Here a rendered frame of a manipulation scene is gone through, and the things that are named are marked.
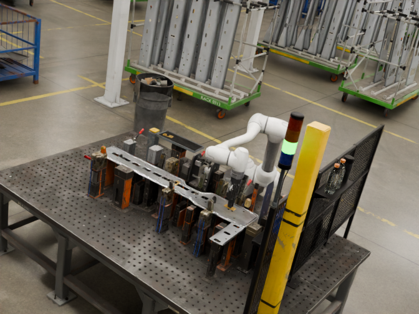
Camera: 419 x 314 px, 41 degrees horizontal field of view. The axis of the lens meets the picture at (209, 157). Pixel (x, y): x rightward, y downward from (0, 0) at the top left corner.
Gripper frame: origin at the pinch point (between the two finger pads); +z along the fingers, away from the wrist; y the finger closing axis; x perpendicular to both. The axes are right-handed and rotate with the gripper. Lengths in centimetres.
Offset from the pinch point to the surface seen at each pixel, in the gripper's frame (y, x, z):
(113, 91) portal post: -267, -342, 88
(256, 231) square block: 16.7, 30.3, 1.1
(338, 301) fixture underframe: -69, 78, 83
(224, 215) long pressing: 8.9, 1.7, 6.1
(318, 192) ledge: 5, 59, -37
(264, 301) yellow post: 53, 60, 18
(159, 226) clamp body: 21, -41, 31
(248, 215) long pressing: -3.6, 13.5, 6.0
